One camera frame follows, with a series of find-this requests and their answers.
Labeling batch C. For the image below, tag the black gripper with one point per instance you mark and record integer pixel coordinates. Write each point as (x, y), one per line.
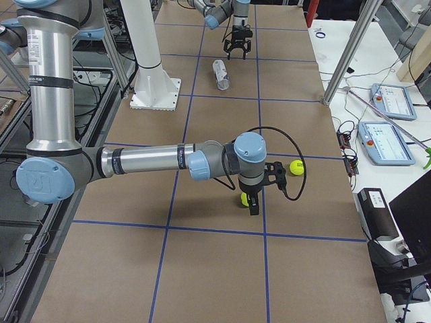
(238, 35)
(249, 190)

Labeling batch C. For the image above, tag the Wilson yellow tennis ball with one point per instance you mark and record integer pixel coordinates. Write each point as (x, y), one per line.
(244, 199)

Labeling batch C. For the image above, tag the clear plastic tennis ball can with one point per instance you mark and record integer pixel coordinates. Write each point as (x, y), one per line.
(221, 74)

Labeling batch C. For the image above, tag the Roland Garros yellow tennis ball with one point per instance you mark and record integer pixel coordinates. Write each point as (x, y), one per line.
(296, 167)

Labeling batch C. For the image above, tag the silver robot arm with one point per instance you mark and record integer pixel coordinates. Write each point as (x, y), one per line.
(236, 12)
(57, 165)

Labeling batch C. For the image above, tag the electronics circuit board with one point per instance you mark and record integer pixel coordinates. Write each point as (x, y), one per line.
(349, 155)

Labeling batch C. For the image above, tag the black box with label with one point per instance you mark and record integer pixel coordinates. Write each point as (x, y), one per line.
(377, 216)

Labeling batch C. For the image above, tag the near teach pendant tablet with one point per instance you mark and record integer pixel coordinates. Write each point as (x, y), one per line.
(384, 144)

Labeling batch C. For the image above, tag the teach pendant tablet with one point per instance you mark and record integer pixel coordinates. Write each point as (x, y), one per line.
(393, 101)
(384, 144)

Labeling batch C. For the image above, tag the black computer monitor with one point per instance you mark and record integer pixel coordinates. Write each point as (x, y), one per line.
(411, 211)

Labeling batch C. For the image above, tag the far teach pendant tablet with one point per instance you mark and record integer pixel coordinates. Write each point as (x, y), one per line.
(393, 101)

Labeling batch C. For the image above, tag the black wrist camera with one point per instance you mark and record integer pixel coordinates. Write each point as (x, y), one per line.
(275, 173)
(242, 33)

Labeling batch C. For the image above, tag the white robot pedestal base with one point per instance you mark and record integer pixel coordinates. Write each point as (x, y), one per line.
(153, 88)

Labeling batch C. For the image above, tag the aluminium frame post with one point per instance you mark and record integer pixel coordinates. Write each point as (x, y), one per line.
(360, 27)

